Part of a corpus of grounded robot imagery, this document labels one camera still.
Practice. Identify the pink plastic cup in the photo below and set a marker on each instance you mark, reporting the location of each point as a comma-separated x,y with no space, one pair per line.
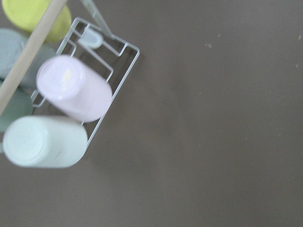
74,88

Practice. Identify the grey plastic cup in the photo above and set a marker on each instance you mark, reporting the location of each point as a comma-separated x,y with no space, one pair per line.
11,46

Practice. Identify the yellow plastic cup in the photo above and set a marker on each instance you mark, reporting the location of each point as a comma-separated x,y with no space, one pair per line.
26,14

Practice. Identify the white wire cup rack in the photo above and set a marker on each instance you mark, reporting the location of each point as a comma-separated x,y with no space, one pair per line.
95,45

